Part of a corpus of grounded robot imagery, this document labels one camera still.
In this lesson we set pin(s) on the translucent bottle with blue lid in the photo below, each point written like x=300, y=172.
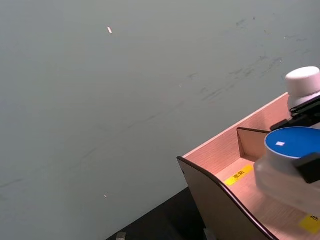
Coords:
x=275, y=175

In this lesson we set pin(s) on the black table cloth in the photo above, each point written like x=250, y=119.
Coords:
x=162, y=220

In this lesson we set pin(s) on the light wooden organizer box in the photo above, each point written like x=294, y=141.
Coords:
x=212, y=155

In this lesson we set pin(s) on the small grey block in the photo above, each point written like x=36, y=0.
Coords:
x=121, y=236

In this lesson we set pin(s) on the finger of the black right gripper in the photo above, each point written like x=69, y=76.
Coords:
x=306, y=116
x=311, y=168

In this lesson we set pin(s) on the yellow label strip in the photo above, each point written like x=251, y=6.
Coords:
x=311, y=223
x=238, y=175

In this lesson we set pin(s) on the white bottle with white cap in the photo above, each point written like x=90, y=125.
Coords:
x=302, y=82

